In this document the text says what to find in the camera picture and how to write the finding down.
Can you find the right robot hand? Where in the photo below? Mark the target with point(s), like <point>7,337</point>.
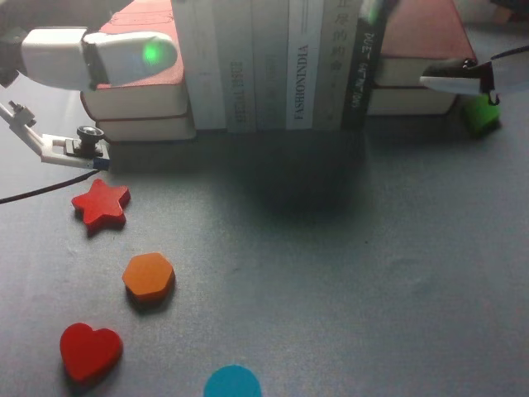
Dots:
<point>512,74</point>

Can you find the green wooden block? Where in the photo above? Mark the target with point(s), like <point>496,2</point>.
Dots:
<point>481,118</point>

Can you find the thick hardcover book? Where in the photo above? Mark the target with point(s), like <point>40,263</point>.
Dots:
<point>144,129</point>
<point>409,101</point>

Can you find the grey book Chinese characters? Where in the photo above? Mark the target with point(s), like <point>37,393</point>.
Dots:
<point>335,62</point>

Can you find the white FASHIONINDIA book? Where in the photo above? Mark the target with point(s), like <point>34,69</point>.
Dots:
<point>303,82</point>

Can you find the plain white book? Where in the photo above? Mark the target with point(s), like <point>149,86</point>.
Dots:
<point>270,95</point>

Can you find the white METAL ISSUE book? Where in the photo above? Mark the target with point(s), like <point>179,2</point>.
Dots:
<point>241,91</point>

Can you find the thick white book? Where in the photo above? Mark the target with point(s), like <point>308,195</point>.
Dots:
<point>198,62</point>

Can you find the blue round block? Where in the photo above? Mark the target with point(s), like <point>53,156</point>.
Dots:
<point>232,382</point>

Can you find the orange hexagon block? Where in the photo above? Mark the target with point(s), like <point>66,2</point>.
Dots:
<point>149,277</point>

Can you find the red star block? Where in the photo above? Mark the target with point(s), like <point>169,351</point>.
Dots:
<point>101,204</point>

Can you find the red heart block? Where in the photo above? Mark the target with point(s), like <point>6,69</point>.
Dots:
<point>89,351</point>

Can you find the small black camera lens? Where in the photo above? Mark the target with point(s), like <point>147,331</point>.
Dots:
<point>89,134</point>

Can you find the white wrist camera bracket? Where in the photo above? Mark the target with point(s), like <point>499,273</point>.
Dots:
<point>49,145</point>

